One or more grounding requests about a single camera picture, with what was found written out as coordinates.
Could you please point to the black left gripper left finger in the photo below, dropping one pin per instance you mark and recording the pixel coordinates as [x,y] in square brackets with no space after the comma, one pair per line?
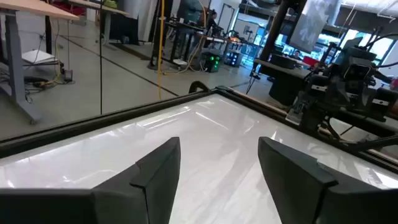
[149,193]

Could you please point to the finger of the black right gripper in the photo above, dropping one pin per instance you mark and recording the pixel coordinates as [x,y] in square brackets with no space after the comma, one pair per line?
[317,87]
[384,101]

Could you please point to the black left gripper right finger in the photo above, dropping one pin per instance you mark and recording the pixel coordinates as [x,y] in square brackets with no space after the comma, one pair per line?
[295,186]

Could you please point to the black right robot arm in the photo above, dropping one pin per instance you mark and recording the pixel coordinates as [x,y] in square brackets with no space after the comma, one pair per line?
[312,119]

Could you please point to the person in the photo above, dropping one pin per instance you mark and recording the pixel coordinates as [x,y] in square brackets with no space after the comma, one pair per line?
[213,21]
[297,55]

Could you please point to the white hanging banner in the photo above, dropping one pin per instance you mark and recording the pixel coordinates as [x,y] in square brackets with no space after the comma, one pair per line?
[311,25]

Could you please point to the black pillar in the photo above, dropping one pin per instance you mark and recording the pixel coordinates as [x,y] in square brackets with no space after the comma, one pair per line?
[273,31]

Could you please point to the computer tower white lights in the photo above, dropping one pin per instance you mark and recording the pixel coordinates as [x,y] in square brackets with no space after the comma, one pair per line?
[233,58]

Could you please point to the computer tower green lights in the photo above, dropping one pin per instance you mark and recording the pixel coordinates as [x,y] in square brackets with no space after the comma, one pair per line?
[213,62]

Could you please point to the flat white box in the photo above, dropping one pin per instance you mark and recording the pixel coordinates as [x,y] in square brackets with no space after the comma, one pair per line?
[37,57]

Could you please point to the grey-legged wooden desk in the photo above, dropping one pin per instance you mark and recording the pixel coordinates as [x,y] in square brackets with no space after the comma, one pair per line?
[14,62]

